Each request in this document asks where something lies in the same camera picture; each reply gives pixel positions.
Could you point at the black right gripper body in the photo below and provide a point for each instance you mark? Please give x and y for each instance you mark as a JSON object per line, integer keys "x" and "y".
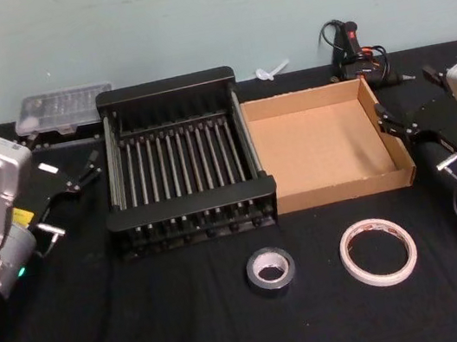
{"x": 439, "y": 120}

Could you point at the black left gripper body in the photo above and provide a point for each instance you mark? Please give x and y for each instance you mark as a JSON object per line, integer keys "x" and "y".
{"x": 49, "y": 188}

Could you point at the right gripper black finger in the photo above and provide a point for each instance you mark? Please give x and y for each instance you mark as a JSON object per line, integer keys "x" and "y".
{"x": 434, "y": 74}
{"x": 396, "y": 125}

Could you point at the white tape roll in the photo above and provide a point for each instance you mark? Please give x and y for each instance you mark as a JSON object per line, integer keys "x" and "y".
{"x": 346, "y": 256}

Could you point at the silver tape roll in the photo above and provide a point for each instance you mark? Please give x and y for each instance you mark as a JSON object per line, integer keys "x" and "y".
{"x": 251, "y": 277}

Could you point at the clear plastic case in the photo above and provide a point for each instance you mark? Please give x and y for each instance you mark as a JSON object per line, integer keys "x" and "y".
{"x": 64, "y": 104}

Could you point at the shallow brown cardboard tray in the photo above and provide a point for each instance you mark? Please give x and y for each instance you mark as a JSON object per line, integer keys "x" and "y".
{"x": 316, "y": 143}

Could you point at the black rack with steel bars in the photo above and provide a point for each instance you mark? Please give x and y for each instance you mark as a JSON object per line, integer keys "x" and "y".
{"x": 166, "y": 85}

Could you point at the small white plastic piece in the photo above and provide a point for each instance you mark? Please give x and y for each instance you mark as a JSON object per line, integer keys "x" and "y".
{"x": 263, "y": 74}

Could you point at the black table cloth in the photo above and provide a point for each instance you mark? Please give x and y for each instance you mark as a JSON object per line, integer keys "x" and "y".
{"x": 195, "y": 339}

